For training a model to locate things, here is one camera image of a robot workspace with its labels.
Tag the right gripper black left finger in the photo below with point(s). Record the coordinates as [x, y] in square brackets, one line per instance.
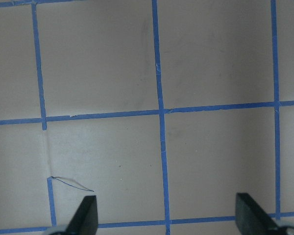
[85, 219]

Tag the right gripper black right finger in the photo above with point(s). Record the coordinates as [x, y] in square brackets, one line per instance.
[251, 219]

